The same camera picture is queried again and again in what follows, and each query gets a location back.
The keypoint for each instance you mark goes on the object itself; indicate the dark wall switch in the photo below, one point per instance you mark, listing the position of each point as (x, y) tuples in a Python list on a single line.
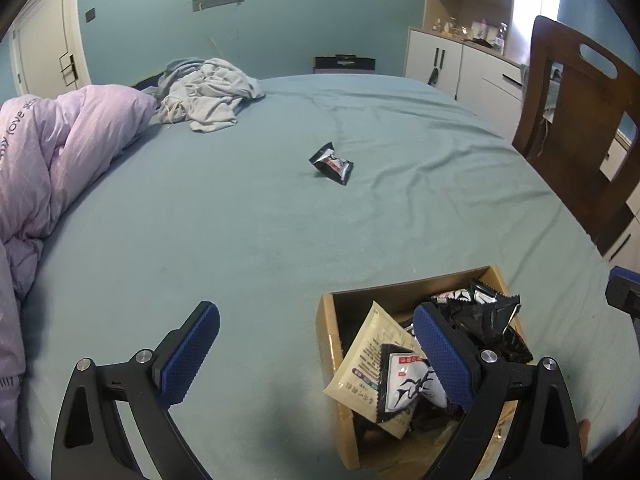
[(90, 15)]

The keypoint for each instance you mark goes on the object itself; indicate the white door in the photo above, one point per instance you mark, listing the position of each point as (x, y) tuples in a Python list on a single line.
[(45, 35)]

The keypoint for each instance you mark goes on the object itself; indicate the group of small bottles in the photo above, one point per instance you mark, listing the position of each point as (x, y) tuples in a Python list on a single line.
[(470, 32)]

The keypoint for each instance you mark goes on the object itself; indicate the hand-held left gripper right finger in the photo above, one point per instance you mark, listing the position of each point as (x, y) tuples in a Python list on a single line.
[(445, 360)]

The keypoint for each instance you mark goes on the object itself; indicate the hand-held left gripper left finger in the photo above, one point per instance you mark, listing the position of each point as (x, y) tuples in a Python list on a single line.
[(187, 355)]

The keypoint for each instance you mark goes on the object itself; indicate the white cabinet unit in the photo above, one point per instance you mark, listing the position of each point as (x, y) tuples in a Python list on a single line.
[(470, 75)]

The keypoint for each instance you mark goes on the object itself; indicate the grey crumpled clothes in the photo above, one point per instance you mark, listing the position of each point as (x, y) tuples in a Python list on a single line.
[(210, 90)]

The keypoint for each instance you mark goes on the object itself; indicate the cardboard box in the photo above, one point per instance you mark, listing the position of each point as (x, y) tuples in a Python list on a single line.
[(327, 360)]

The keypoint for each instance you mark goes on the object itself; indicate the pile of black packets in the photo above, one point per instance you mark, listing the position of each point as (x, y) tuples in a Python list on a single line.
[(490, 320)]

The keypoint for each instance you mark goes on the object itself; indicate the lilac quilt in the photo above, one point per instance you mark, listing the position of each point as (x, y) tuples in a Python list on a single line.
[(60, 160)]

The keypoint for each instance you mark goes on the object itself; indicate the black box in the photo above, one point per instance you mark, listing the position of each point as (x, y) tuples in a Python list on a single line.
[(345, 65)]

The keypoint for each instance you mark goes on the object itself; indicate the person's right forearm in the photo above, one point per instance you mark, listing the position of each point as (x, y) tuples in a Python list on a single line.
[(585, 430)]

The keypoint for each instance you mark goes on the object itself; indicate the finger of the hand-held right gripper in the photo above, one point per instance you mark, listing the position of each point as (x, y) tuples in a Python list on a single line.
[(625, 290)]

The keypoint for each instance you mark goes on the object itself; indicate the beige packet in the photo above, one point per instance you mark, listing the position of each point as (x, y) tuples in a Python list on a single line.
[(365, 360)]

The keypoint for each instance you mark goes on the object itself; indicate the black snack packet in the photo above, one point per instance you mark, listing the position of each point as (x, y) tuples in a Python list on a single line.
[(332, 164)]

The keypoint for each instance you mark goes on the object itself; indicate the dark wooden chair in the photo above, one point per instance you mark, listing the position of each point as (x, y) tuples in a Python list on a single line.
[(565, 110)]

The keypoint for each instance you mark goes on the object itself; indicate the grey wall bracket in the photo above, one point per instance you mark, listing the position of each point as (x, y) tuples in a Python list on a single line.
[(217, 0)]

